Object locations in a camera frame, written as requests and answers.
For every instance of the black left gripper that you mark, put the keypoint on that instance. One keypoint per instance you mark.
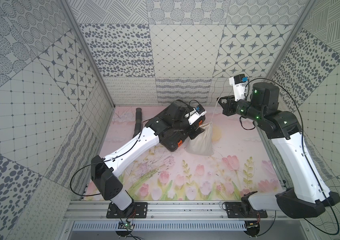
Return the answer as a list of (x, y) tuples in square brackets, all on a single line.
[(194, 129)]

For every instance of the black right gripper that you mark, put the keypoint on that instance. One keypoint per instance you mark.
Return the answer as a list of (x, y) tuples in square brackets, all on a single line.
[(228, 107)]

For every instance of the beige cloth soil bag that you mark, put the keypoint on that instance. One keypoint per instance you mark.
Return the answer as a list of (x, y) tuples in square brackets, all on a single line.
[(202, 145)]

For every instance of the beige bag drawstring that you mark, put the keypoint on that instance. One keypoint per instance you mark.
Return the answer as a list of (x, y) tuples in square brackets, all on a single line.
[(213, 115)]

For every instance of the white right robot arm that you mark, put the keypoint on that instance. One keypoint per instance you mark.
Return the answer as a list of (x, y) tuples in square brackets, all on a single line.
[(309, 196)]

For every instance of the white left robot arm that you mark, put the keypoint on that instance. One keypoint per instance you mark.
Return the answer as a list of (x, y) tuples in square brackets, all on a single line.
[(105, 171)]

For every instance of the black plastic tool case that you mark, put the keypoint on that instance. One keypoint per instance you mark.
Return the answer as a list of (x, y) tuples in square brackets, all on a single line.
[(171, 125)]

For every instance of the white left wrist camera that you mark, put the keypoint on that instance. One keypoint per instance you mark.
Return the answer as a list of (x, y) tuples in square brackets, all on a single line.
[(196, 116)]

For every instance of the aluminium mounting rail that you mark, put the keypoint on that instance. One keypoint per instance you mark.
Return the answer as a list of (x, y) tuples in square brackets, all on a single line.
[(168, 216)]

